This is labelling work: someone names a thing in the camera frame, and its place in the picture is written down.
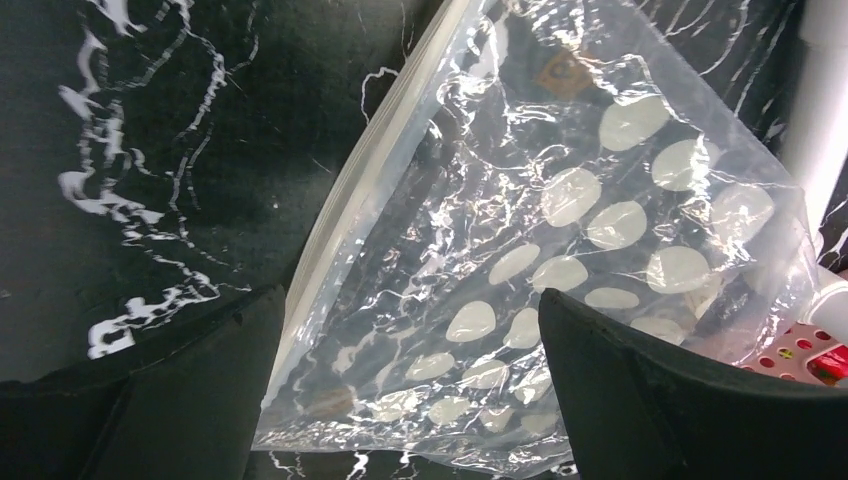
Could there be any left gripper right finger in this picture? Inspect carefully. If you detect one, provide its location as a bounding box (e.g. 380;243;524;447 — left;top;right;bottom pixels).
539;289;847;479

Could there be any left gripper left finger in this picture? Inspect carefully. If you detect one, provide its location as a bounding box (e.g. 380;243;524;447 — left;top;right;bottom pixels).
1;285;286;479

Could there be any pink plastic basket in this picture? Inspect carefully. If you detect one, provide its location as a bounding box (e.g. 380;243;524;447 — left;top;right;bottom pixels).
740;324;847;387

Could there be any clear dotted zip bag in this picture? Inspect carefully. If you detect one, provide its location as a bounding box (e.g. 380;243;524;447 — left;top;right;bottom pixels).
254;1;817;478

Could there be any white pvc pipe frame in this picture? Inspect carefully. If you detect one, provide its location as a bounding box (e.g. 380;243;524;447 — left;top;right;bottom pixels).
778;0;848;346

